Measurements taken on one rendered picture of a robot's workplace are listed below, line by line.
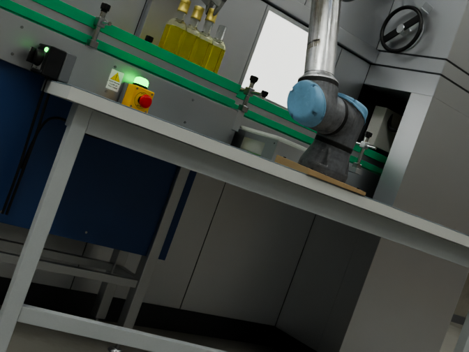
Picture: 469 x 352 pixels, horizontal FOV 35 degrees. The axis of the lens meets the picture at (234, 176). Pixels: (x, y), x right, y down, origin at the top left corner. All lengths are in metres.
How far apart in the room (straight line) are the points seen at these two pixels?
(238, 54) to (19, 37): 0.99
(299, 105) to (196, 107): 0.45
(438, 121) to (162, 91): 1.30
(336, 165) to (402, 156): 0.98
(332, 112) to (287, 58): 0.94
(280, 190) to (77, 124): 0.60
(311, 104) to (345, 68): 1.23
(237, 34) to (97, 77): 0.77
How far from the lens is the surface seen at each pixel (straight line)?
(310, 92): 2.02
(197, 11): 2.51
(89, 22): 2.18
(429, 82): 3.12
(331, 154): 2.12
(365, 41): 3.30
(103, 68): 2.19
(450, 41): 3.15
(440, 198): 3.28
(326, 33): 2.12
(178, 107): 2.34
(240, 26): 2.79
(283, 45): 2.94
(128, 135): 1.88
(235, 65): 2.80
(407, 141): 3.09
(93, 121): 1.85
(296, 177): 2.03
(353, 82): 3.28
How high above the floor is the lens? 0.70
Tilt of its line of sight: 1 degrees down
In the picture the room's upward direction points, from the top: 20 degrees clockwise
